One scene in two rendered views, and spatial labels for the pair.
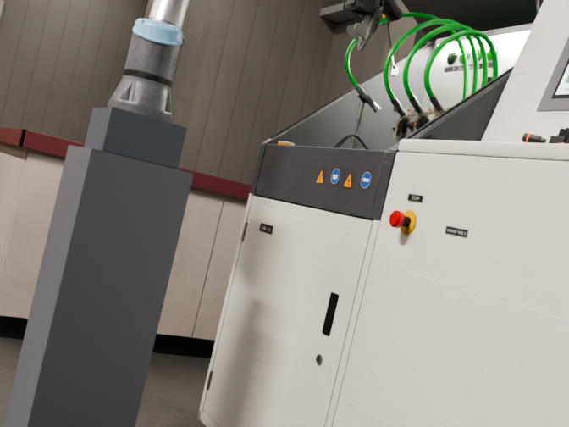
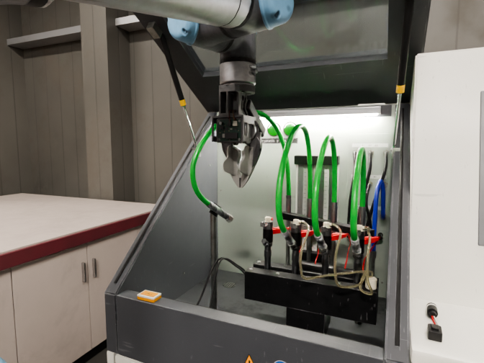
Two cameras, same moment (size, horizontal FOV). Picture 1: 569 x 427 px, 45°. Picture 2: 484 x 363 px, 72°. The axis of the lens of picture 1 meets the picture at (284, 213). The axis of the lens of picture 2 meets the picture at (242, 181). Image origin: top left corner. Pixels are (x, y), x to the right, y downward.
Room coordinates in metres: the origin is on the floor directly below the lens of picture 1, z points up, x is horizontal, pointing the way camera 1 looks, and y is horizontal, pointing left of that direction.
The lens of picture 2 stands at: (1.30, 0.34, 1.32)
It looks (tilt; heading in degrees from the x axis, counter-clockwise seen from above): 6 degrees down; 323
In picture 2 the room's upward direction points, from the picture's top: straight up
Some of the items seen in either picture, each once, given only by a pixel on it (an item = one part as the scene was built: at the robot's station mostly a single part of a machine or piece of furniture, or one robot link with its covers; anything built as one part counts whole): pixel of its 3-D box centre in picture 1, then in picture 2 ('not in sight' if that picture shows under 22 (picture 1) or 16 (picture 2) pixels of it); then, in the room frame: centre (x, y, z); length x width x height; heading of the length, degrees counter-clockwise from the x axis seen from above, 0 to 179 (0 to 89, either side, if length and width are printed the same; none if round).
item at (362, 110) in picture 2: (497, 34); (294, 114); (2.10, -0.51, 1.43); 0.54 x 0.03 x 0.02; 28
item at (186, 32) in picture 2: not in sight; (207, 22); (1.83, 0.01, 1.54); 0.11 x 0.11 x 0.08; 11
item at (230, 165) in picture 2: (356, 32); (230, 166); (1.88, -0.08, 1.28); 0.06 x 0.03 x 0.09; 118
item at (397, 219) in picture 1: (400, 219); not in sight; (1.45, -0.24, 0.80); 0.05 x 0.04 x 0.05; 28
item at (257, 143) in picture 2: (373, 17); (250, 145); (1.86, -0.11, 1.32); 0.05 x 0.02 x 0.09; 28
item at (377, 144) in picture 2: not in sight; (367, 182); (1.89, -0.62, 1.20); 0.13 x 0.03 x 0.31; 28
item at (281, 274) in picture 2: not in sight; (309, 300); (1.87, -0.33, 0.91); 0.34 x 0.10 x 0.15; 28
